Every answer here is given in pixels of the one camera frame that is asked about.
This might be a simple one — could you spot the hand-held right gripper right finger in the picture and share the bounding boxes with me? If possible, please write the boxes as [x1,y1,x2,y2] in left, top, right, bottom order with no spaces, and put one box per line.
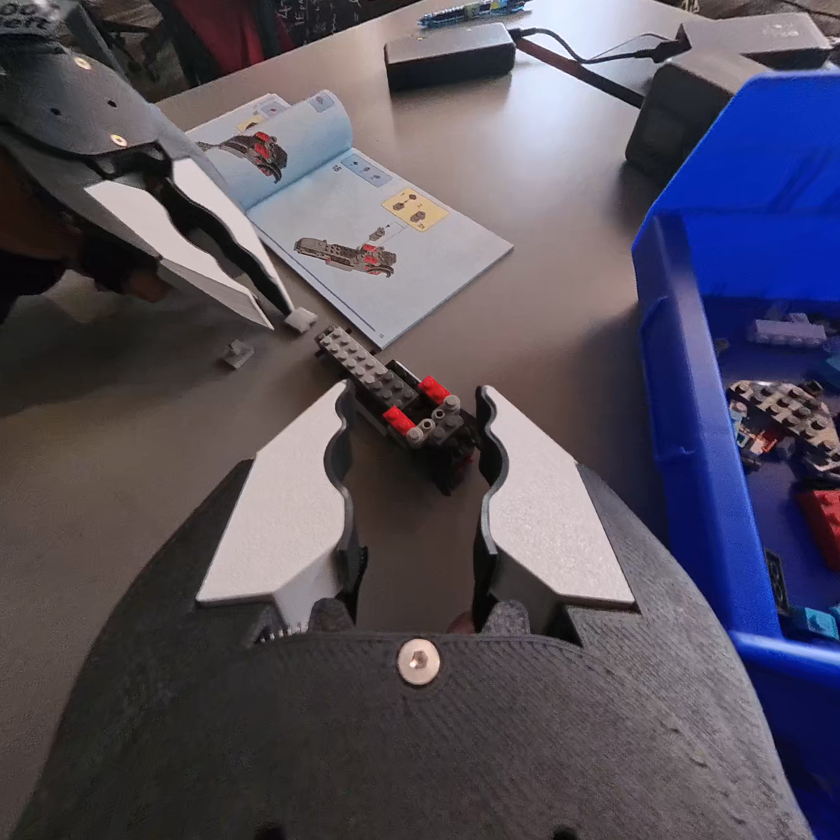
[472,385,637,634]

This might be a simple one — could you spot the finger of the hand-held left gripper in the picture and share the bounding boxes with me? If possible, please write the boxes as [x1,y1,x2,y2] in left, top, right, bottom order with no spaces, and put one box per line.
[161,154,298,317]
[84,177,277,332]

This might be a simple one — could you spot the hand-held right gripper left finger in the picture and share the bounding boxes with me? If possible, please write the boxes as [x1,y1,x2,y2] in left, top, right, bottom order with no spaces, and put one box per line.
[196,379,370,634]

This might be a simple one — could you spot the blue plastic bin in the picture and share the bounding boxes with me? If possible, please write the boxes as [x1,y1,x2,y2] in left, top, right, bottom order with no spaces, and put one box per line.
[631,71,840,840]

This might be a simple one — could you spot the grey brick model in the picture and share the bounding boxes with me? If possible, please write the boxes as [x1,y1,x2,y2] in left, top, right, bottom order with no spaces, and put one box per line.
[314,325,487,496]

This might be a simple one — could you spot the person's left forearm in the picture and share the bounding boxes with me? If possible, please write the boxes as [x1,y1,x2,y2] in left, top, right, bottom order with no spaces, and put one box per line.
[0,151,89,322]

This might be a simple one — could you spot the grey desk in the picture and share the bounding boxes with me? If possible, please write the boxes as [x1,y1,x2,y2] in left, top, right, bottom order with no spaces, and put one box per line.
[0,0,840,840]

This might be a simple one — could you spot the person's left hand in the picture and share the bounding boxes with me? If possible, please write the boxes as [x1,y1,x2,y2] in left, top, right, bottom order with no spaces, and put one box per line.
[66,233,173,304]

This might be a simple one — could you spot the brick instruction booklet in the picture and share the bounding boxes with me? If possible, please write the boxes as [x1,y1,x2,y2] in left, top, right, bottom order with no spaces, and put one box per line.
[187,91,515,350]

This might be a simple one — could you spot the pile of loose bricks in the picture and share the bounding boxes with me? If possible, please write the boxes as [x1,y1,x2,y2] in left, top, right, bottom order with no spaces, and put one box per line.
[718,302,840,644]

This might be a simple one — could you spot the black power bank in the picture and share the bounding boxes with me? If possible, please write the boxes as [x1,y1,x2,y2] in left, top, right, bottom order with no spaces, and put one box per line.
[384,23,517,93]

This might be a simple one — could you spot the blue pen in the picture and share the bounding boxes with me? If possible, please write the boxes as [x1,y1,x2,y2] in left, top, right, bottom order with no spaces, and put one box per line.
[418,0,534,29]

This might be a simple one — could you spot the black charger case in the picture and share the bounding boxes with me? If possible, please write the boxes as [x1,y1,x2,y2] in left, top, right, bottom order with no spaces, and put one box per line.
[625,52,772,186]

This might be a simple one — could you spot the black cable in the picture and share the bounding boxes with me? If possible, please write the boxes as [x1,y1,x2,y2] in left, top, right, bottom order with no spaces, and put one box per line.
[508,28,690,68]

